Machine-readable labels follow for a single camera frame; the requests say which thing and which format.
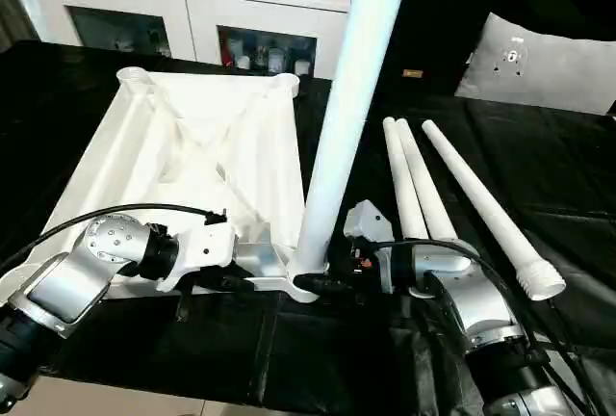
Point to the white plastic table top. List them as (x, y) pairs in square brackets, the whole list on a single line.
[(192, 146)]

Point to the white plastic table leg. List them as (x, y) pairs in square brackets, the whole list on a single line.
[(406, 185), (346, 122), (481, 199), (428, 185)]

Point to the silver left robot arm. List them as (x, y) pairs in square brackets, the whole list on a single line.
[(86, 271)]

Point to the black table mat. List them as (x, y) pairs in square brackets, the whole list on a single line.
[(529, 170)]

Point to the small brown label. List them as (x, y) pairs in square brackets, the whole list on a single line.
[(413, 73)]

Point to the small white cup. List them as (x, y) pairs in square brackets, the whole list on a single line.
[(301, 67)]

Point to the black couch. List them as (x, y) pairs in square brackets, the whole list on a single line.
[(443, 11)]

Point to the grey cushion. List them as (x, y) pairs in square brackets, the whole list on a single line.
[(539, 64)]

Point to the white cabinet with glass doors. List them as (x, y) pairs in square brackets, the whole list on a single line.
[(192, 7)]

